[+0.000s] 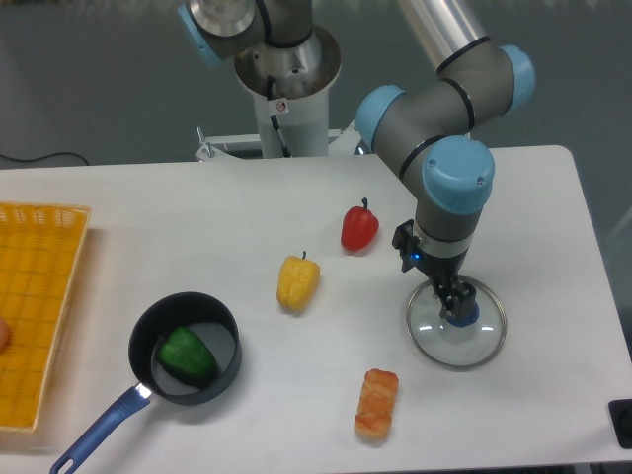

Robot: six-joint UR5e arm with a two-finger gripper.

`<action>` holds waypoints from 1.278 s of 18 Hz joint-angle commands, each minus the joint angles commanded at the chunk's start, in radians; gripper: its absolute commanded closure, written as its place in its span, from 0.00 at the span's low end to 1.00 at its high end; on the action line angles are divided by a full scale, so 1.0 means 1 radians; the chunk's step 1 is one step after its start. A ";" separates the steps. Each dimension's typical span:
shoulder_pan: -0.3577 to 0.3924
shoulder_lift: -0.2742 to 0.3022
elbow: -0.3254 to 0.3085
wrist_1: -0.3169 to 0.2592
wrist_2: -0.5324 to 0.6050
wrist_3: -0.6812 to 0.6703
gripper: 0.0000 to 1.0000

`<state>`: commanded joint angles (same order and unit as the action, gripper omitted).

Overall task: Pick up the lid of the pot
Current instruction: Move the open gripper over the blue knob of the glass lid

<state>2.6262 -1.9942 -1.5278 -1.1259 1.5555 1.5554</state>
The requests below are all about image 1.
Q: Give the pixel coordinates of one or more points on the orange bread pastry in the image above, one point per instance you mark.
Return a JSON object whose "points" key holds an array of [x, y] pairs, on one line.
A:
{"points": [[378, 393]]}

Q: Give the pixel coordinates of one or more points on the yellow wicker basket tray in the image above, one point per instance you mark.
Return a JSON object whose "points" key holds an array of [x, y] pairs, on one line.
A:
{"points": [[41, 244]]}

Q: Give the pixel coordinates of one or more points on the green bell pepper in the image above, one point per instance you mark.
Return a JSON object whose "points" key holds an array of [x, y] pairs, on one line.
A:
{"points": [[185, 356]]}

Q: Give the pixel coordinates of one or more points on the red bell pepper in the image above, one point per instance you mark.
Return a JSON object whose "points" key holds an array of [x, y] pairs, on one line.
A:
{"points": [[359, 227]]}

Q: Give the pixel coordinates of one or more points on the black device at table edge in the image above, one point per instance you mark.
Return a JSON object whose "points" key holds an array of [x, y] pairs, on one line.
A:
{"points": [[620, 412]]}

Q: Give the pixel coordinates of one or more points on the dark saucepan blue handle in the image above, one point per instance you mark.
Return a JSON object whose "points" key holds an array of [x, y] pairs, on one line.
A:
{"points": [[206, 316]]}

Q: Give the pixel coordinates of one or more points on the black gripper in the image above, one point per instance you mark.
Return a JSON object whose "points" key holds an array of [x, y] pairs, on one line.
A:
{"points": [[443, 272]]}

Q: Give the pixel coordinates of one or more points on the glass pot lid blue knob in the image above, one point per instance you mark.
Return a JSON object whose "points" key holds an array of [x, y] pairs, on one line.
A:
{"points": [[457, 345]]}

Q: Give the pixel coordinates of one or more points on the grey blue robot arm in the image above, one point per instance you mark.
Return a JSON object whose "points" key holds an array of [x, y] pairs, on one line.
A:
{"points": [[424, 138]]}

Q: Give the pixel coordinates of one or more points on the yellow bell pepper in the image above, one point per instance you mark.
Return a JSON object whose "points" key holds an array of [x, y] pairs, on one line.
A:
{"points": [[297, 281]]}

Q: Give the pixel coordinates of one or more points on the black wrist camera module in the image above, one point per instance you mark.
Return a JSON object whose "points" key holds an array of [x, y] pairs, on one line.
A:
{"points": [[407, 243]]}

